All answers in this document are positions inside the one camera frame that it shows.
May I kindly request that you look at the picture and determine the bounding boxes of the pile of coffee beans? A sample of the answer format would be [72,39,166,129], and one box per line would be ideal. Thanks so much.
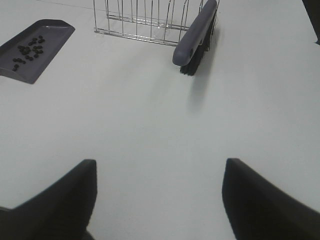
[12,35,46,72]

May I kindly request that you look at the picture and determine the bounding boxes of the purple plastic dustpan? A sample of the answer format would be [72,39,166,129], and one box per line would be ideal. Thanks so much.
[0,19,75,84]

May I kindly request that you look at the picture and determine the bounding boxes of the purple hand brush black bristles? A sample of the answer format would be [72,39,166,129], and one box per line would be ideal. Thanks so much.
[172,0,218,76]

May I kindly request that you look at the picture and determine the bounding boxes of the chrome wire dish rack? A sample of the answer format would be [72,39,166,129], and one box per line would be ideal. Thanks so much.
[93,0,220,47]

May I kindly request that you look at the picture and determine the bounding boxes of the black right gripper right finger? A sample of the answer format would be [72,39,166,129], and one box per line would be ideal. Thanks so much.
[221,158,320,240]

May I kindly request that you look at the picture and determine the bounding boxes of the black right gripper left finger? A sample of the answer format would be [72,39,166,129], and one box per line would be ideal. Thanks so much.
[0,159,97,240]

